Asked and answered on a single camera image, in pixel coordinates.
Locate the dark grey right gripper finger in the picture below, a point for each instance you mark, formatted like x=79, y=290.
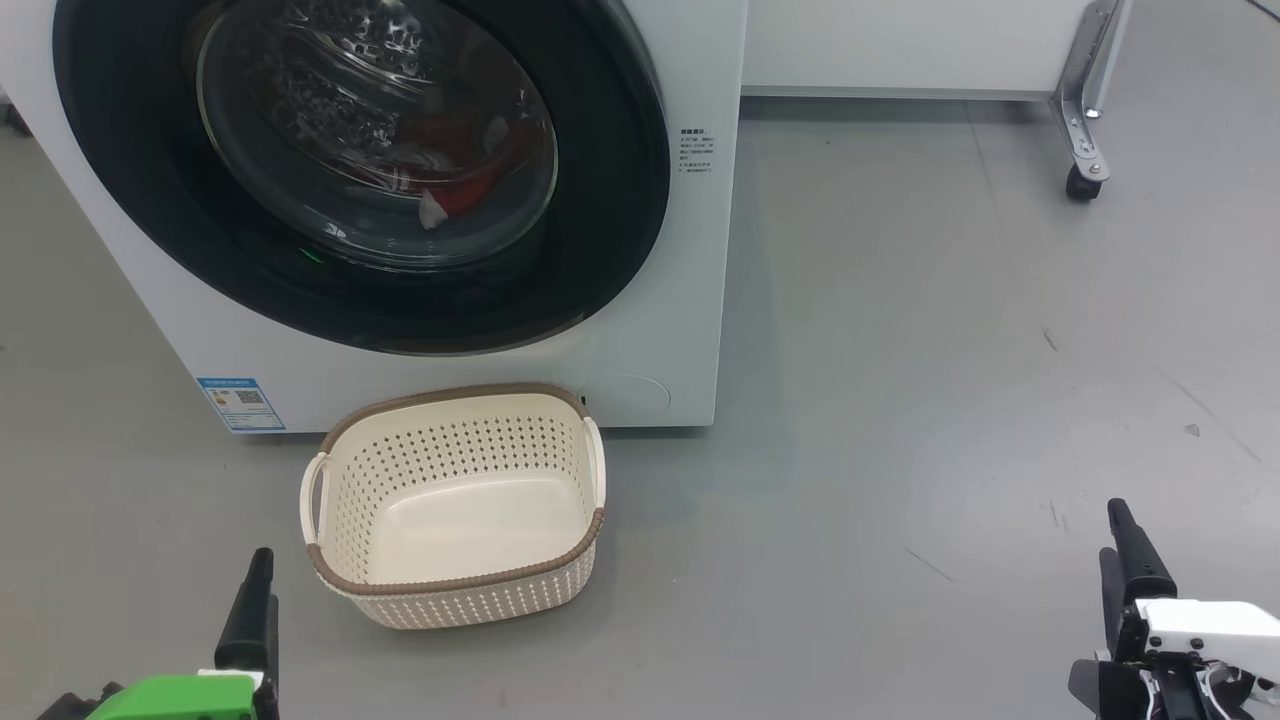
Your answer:
x=1112, y=600
x=1140, y=570

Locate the white front-load washing machine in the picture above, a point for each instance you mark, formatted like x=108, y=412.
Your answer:
x=640, y=300

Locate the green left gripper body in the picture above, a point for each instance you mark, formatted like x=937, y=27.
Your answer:
x=180, y=700

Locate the blue energy label sticker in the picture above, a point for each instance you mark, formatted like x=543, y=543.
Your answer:
x=242, y=404

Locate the cream perforated basket brown rim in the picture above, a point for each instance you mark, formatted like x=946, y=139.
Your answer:
x=470, y=520

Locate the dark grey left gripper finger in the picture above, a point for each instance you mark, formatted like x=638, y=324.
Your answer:
x=273, y=660
x=245, y=620

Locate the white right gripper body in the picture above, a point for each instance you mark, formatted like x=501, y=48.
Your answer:
x=1210, y=630

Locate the metal bracket leg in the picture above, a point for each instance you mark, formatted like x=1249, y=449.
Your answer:
x=1085, y=100

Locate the black round glass washer door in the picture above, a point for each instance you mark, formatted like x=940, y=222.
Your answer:
x=600, y=220

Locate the black caster wheel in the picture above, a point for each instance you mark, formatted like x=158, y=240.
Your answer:
x=1082, y=184

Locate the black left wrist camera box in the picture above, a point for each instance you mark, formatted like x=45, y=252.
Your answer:
x=70, y=708

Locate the small printed text sticker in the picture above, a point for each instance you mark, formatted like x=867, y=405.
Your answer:
x=696, y=151

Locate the red basketball jersey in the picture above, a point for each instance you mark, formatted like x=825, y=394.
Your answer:
x=465, y=190

